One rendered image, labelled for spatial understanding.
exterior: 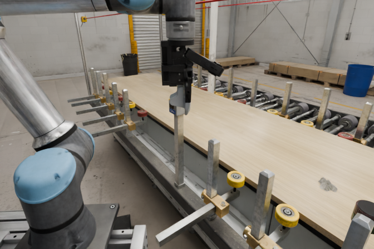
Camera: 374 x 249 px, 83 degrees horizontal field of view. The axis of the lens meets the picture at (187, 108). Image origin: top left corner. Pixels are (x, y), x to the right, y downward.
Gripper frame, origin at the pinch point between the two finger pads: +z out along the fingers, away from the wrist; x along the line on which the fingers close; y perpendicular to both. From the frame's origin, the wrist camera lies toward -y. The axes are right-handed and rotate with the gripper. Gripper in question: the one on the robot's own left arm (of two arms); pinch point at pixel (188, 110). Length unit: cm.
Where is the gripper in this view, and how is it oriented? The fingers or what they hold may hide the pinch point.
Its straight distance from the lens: 62.7
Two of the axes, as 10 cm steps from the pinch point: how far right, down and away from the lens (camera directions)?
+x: 0.5, 3.6, -9.3
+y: -10.0, 0.2, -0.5
